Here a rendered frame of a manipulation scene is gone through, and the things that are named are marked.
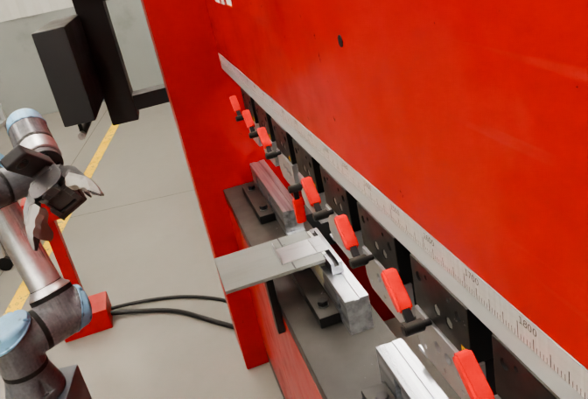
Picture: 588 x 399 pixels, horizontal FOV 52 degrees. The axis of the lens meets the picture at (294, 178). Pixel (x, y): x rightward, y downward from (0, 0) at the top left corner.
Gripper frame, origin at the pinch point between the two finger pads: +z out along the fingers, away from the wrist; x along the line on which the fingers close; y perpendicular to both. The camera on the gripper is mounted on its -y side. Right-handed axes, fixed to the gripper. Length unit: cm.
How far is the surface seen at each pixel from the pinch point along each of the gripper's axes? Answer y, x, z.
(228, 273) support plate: 57, -7, -9
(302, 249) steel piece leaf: 64, -25, -4
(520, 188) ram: -21, -48, 60
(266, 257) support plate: 62, -17, -8
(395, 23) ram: -22, -54, 35
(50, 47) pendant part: 45, -1, -127
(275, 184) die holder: 94, -31, -51
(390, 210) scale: 5, -42, 38
